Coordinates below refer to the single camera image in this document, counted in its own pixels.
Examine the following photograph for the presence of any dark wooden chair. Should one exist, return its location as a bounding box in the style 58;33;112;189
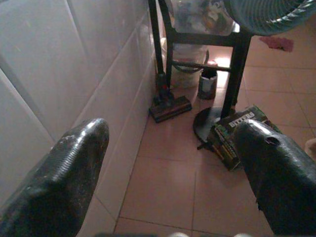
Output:
147;0;252;119

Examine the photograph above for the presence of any pink cloth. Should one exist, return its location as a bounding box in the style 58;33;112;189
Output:
258;36;295;52

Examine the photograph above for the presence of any small open carton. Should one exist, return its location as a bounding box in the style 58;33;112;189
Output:
197;69;218;100

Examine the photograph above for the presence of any green printed cardboard box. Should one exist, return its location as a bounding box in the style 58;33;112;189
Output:
208;105;282;172

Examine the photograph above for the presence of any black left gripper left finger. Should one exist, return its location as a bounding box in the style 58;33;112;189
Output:
0;118;110;237

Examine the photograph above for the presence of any white plastic bucket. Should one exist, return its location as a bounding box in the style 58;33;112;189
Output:
170;44;209;89

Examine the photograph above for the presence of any stick vacuum cleaner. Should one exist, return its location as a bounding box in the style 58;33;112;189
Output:
148;0;193;123

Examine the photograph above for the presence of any standing fan with grille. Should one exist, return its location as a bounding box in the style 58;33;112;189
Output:
193;0;316;150

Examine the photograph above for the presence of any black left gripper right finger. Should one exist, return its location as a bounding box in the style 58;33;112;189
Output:
233;119;316;237

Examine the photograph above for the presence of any clear plastic storage box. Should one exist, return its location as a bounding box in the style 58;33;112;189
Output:
170;0;240;35

